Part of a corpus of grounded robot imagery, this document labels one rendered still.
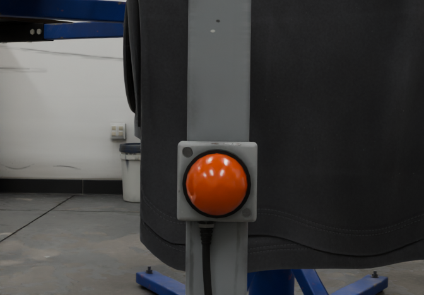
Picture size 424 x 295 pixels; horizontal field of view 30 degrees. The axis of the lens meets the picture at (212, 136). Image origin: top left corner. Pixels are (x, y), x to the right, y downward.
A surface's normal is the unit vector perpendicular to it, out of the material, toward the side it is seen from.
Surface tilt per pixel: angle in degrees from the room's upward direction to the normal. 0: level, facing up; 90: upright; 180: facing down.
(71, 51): 90
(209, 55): 90
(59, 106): 90
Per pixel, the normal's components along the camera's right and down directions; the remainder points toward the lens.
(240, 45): -0.03, 0.05
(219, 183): 0.14, -0.11
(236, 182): 0.71, -0.11
